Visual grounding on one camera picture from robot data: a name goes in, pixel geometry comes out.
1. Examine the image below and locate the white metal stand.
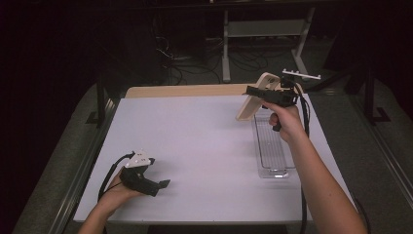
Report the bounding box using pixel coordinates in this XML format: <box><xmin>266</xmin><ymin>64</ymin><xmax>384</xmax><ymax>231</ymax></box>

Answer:
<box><xmin>221</xmin><ymin>6</ymin><xmax>317</xmax><ymax>84</ymax></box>

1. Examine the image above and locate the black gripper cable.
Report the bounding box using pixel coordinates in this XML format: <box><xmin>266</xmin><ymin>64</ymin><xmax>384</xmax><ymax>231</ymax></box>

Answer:
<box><xmin>291</xmin><ymin>82</ymin><xmax>371</xmax><ymax>234</ymax></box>
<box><xmin>96</xmin><ymin>150</ymin><xmax>136</xmax><ymax>203</ymax></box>

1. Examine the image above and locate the person's right hand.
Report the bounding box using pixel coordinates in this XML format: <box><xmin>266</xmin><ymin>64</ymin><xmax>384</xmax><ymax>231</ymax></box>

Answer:
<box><xmin>263</xmin><ymin>102</ymin><xmax>305</xmax><ymax>144</ymax></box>

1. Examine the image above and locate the aluminium frame rail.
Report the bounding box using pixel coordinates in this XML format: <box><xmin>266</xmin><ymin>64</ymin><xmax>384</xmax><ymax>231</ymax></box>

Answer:
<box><xmin>48</xmin><ymin>97</ymin><xmax>120</xmax><ymax>234</ymax></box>
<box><xmin>349</xmin><ymin>94</ymin><xmax>413</xmax><ymax>204</ymax></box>

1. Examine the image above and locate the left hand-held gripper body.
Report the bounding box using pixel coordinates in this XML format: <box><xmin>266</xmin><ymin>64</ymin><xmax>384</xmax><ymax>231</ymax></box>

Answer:
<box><xmin>119</xmin><ymin>149</ymin><xmax>161</xmax><ymax>198</ymax></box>

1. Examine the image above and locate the person's left hand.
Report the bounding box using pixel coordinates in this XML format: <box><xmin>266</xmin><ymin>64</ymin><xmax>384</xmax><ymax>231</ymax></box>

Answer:
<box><xmin>96</xmin><ymin>175</ymin><xmax>144</xmax><ymax>215</ymax></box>

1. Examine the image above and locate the black metal stand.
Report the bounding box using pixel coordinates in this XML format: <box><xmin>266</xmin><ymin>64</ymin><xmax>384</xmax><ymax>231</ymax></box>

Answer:
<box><xmin>85</xmin><ymin>76</ymin><xmax>111</xmax><ymax>129</ymax></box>
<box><xmin>362</xmin><ymin>62</ymin><xmax>392</xmax><ymax>126</ymax></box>

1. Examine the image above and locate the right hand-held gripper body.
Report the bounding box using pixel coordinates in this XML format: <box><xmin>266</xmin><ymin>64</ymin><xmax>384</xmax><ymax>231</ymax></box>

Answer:
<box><xmin>263</xmin><ymin>68</ymin><xmax>322</xmax><ymax>108</ymax></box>

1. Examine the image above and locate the clear plastic tray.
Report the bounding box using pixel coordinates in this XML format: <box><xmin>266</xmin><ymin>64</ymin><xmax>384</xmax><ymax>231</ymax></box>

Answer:
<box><xmin>251</xmin><ymin>110</ymin><xmax>297</xmax><ymax>179</ymax></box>

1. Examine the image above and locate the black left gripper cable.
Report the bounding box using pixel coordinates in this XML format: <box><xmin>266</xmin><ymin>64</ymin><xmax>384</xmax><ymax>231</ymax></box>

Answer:
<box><xmin>96</xmin><ymin>150</ymin><xmax>136</xmax><ymax>203</ymax></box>

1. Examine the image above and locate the tangle of floor cables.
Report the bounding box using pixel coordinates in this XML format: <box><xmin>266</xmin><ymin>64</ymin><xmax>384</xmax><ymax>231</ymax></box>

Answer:
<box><xmin>151</xmin><ymin>19</ymin><xmax>293</xmax><ymax>86</ymax></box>

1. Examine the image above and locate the beige wooden table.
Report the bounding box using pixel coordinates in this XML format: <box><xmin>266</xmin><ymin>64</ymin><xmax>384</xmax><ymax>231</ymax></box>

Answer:
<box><xmin>125</xmin><ymin>82</ymin><xmax>305</xmax><ymax>99</ymax></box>

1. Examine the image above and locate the beige painted phone case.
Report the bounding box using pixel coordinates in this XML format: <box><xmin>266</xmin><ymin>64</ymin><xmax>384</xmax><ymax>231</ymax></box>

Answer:
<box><xmin>235</xmin><ymin>71</ymin><xmax>282</xmax><ymax>123</ymax></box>

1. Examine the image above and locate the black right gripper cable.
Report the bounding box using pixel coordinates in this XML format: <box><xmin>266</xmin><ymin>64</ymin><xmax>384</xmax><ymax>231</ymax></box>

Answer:
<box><xmin>291</xmin><ymin>82</ymin><xmax>371</xmax><ymax>234</ymax></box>

